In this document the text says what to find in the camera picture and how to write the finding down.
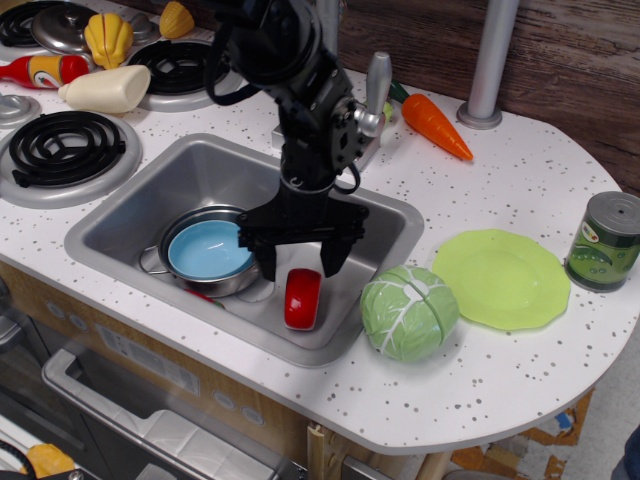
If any silver metal sink basin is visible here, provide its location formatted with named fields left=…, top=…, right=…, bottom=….
left=65, top=134, right=424, bottom=367

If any light blue plastic bowl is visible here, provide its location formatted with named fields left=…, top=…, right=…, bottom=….
left=167, top=220, right=253, bottom=281

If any far left black burner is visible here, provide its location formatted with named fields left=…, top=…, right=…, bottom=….
left=1, top=1, right=70, bottom=48

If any grey stove knob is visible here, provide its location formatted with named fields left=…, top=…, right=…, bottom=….
left=129, top=13, right=161, bottom=46
left=0, top=95, right=41, bottom=129

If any yellow object at bottom left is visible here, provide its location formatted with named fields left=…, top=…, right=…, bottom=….
left=26, top=444, right=76, bottom=479

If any cream toy mayonnaise bottle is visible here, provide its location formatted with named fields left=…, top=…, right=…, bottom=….
left=58, top=65, right=151, bottom=114

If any grey stove knob rear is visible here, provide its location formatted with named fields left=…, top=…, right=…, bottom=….
left=129, top=13, right=161, bottom=46

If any red toy chili pepper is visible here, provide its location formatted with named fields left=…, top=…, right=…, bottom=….
left=184, top=289, right=226, bottom=310

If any yellow toy bell pepper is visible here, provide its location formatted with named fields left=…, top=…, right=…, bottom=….
left=84, top=13, right=134, bottom=69

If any light green plastic plate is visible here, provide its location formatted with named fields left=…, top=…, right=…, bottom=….
left=432, top=229, right=571, bottom=331

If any grey metal pole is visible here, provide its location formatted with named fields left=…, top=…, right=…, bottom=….
left=457, top=0, right=519, bottom=130

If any silver pot lid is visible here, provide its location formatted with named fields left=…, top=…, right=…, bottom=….
left=31, top=2, right=96, bottom=55

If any yellow toy corn piece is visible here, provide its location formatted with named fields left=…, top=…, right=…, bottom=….
left=159, top=1, right=195, bottom=39

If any silver oven door handle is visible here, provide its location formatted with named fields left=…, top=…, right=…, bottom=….
left=42, top=349, right=307, bottom=479

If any silver toy faucet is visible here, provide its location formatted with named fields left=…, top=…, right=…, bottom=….
left=271, top=0, right=394, bottom=177

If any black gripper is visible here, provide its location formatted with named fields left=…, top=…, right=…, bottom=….
left=237, top=183, right=369, bottom=282

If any green pea can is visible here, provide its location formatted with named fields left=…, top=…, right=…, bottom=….
left=565, top=191, right=639, bottom=292

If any rear black stove burner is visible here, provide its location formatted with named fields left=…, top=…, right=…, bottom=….
left=127, top=40, right=213, bottom=113

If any front black stove burner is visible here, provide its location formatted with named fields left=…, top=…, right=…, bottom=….
left=1, top=111, right=142, bottom=209

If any small steel pot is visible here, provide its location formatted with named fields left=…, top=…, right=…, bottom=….
left=138, top=205, right=262, bottom=298

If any red toy ketchup bottle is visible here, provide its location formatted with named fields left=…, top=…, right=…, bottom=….
left=1, top=55, right=90, bottom=89

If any green toy cabbage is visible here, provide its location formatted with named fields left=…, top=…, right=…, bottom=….
left=360, top=265, right=460, bottom=363

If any orange toy carrot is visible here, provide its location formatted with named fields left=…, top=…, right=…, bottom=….
left=389, top=80, right=474, bottom=161

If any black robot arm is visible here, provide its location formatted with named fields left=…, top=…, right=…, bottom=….
left=204, top=1, right=369, bottom=281

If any black stove burner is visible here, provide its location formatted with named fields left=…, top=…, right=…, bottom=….
left=127, top=40, right=213, bottom=113
left=1, top=111, right=142, bottom=209

